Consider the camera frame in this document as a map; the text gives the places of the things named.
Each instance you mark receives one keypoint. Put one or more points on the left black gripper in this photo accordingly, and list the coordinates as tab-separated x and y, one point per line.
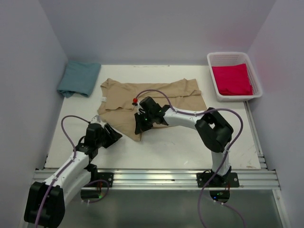
112	135

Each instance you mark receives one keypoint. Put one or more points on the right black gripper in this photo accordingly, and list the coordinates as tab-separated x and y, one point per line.
140	127

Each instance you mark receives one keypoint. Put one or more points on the beige t shirt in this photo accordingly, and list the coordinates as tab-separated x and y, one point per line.
118	111

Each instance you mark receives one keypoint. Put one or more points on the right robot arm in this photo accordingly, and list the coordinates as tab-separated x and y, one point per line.
214	131

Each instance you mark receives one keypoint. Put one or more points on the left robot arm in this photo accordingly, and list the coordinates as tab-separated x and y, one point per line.
47	200

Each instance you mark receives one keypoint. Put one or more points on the teal folded t shirt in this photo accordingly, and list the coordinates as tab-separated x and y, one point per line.
80	78

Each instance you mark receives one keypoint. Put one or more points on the white plastic basket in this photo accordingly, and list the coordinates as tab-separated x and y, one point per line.
232	59

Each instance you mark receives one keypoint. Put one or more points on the red folded t shirt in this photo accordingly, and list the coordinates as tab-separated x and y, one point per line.
232	80

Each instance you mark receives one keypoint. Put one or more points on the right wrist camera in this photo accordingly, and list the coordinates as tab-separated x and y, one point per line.
136	103

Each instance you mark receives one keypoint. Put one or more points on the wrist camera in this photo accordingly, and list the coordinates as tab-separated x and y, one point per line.
96	119
136	103

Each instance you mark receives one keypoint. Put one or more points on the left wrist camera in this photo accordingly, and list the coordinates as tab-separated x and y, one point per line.
96	119

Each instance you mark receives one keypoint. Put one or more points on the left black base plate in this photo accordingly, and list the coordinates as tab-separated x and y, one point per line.
107	177

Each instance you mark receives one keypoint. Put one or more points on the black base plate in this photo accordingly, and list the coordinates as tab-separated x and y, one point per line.
228	180
107	177

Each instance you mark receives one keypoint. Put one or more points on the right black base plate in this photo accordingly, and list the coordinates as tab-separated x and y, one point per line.
228	180

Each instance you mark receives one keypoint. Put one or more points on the aluminium rail frame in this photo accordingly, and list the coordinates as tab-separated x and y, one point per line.
256	203

